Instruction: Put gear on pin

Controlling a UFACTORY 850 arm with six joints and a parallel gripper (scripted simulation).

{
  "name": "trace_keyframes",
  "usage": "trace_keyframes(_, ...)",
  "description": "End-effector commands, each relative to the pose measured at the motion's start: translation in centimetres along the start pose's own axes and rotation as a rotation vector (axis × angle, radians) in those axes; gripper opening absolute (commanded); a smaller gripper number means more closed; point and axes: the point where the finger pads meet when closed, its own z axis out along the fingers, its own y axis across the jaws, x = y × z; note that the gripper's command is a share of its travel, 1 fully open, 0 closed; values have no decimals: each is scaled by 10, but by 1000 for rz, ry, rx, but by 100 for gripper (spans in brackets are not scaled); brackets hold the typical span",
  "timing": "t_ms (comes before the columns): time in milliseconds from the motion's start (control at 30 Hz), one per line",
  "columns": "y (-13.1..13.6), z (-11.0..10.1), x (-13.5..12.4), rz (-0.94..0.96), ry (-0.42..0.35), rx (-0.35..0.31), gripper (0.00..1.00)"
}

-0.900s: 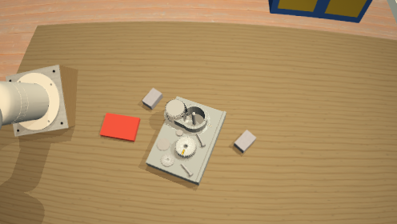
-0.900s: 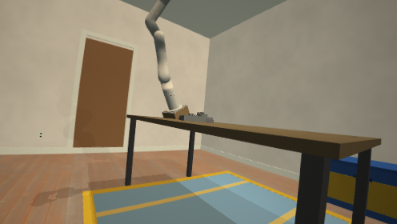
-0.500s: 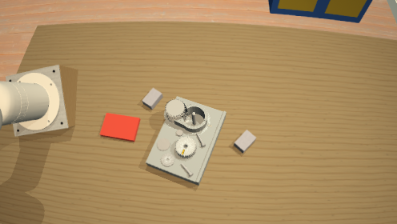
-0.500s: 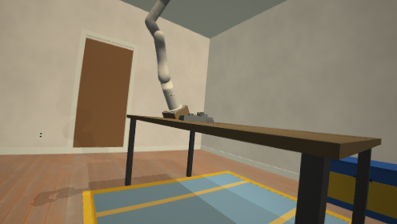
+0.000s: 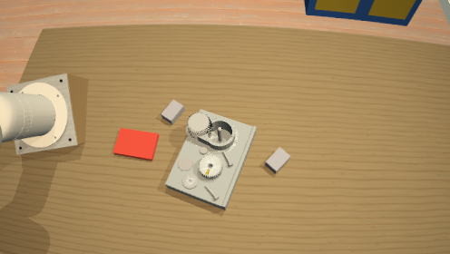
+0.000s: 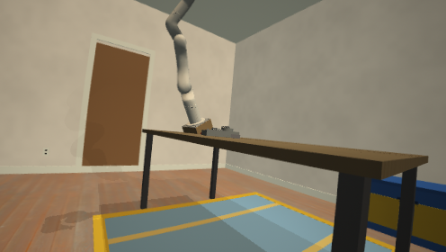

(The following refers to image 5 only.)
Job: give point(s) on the white gear with orange arrow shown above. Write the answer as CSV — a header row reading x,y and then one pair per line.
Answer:
x,y
214,162

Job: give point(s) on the grey hex-head bolt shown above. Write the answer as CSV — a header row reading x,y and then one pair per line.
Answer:
x,y
228,160
212,193

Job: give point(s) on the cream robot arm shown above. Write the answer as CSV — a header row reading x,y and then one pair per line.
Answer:
x,y
40,112

